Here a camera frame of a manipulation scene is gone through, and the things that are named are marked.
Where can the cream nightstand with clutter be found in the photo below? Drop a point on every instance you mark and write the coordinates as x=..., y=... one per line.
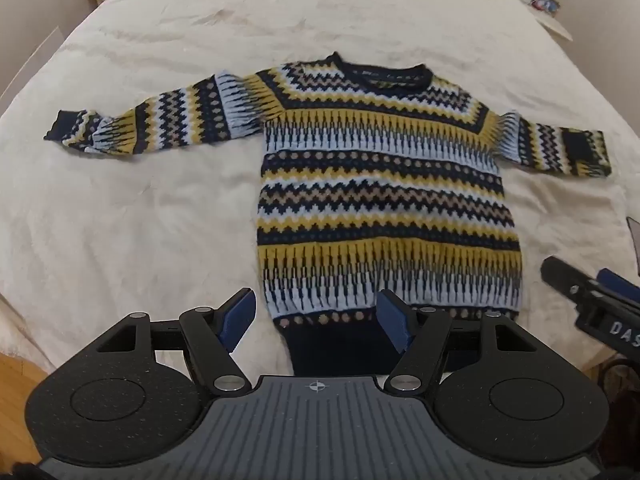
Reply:
x=550, y=17

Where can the colourful printed box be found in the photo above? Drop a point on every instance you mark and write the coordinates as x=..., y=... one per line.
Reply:
x=544, y=4

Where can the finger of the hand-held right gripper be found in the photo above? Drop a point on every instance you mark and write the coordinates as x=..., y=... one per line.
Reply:
x=567, y=275

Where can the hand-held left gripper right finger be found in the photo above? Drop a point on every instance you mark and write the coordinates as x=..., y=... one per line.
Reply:
x=395, y=325

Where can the striped knit sweater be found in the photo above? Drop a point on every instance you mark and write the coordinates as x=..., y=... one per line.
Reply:
x=380, y=200

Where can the cream bed blanket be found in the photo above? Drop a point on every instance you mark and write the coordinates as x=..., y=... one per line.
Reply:
x=150, y=210

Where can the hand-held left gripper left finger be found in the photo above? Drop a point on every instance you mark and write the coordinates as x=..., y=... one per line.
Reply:
x=240, y=317

